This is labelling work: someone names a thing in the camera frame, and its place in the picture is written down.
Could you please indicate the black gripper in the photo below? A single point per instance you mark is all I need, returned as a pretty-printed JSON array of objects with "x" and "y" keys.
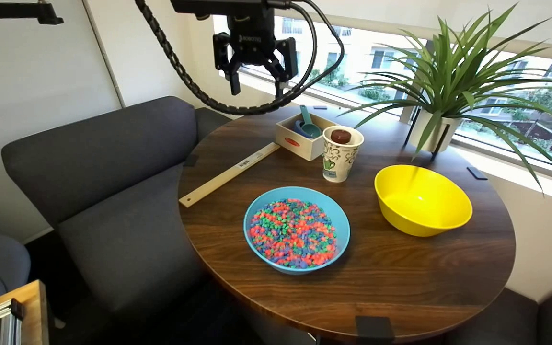
[{"x": 252, "y": 43}]

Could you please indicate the blue bowl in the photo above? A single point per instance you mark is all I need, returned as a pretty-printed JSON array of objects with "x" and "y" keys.
[{"x": 261, "y": 203}]

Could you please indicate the yellow bowl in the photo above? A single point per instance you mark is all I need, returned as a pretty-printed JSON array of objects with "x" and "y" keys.
[{"x": 419, "y": 201}]

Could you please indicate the black tape patch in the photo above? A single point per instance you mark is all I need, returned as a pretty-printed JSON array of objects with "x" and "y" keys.
[
  {"x": 477, "y": 173},
  {"x": 374, "y": 329}
]

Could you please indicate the blue plastic scoop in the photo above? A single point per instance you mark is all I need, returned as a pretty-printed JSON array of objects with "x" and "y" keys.
[{"x": 300, "y": 129}]

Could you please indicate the teal plastic scoop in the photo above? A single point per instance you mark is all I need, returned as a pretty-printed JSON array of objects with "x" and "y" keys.
[{"x": 310, "y": 128}]

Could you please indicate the white wooden box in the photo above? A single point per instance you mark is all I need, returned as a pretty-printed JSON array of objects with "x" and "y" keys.
[{"x": 300, "y": 143}]

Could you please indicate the brown round object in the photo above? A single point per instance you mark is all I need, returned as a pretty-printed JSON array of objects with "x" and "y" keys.
[{"x": 340, "y": 136}]

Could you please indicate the wooden ruler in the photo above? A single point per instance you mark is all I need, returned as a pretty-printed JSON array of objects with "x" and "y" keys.
[{"x": 228, "y": 175}]

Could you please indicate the patterned paper cup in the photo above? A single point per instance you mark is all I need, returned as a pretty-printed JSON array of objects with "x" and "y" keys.
[{"x": 339, "y": 163}]

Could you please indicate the heap of coloured gravel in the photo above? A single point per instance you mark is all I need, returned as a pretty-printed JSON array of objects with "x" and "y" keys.
[{"x": 293, "y": 235}]

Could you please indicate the white plant pot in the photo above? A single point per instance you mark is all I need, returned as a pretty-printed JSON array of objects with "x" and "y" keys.
[{"x": 436, "y": 132}]

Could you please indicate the grey sofa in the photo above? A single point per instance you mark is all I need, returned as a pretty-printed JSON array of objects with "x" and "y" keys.
[{"x": 113, "y": 191}]

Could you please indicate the green potted plant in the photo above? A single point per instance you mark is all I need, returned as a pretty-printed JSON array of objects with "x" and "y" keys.
[{"x": 453, "y": 72}]

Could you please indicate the window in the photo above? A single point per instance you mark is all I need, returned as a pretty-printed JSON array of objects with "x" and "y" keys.
[{"x": 520, "y": 120}]

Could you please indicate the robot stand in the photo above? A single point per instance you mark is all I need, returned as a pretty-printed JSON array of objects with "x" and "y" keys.
[{"x": 34, "y": 311}]

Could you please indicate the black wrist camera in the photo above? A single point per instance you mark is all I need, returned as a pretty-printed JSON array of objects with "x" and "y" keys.
[{"x": 218, "y": 5}]

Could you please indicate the camera on mount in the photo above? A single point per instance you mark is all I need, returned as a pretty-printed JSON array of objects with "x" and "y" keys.
[{"x": 12, "y": 10}]

